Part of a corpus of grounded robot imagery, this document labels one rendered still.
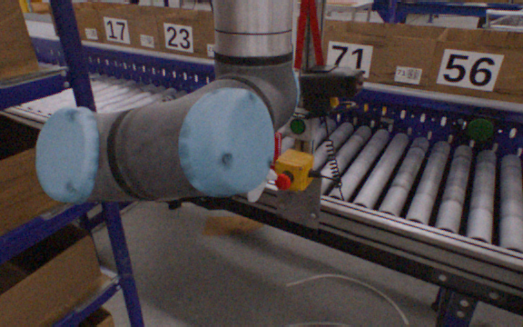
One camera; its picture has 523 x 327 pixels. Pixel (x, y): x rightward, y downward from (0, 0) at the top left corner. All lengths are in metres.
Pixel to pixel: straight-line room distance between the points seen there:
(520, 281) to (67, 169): 0.85
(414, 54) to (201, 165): 1.15
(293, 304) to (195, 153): 1.43
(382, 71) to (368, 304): 0.96
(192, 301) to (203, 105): 1.46
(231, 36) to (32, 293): 0.52
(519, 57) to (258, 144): 1.12
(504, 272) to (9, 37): 0.95
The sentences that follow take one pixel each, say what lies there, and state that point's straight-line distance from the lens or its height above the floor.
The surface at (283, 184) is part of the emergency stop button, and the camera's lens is 0.83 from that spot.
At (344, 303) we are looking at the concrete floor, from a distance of 1.73.
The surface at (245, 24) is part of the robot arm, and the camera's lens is 0.40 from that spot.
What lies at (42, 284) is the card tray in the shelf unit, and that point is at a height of 0.81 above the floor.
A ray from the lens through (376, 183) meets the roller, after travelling 1.05.
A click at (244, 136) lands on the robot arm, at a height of 1.15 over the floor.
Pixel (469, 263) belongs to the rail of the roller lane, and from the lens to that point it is 0.94.
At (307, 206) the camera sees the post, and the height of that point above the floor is 0.73.
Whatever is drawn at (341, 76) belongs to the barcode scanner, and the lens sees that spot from 0.74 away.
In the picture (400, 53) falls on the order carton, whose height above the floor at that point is 1.00.
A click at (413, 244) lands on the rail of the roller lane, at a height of 0.71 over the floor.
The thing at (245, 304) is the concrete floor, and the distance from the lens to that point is 1.69.
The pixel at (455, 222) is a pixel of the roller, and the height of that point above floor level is 0.75.
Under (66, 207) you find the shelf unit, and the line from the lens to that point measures 0.66.
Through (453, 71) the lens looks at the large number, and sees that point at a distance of 1.38.
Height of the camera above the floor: 1.28
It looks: 29 degrees down
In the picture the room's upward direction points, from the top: straight up
